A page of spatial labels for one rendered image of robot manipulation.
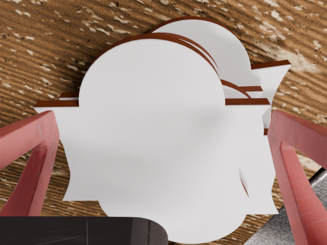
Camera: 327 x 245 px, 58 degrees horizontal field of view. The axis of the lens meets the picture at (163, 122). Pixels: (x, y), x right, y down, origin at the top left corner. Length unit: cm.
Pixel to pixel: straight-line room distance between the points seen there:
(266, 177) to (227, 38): 9
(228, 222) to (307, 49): 14
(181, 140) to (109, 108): 4
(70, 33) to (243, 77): 11
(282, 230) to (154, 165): 23
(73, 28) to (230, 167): 13
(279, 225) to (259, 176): 17
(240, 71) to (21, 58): 14
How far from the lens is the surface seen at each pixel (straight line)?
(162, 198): 20
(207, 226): 24
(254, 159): 20
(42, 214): 32
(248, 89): 19
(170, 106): 16
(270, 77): 20
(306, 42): 21
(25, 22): 21
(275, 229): 37
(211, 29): 18
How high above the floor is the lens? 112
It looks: 55 degrees down
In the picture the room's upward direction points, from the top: 180 degrees clockwise
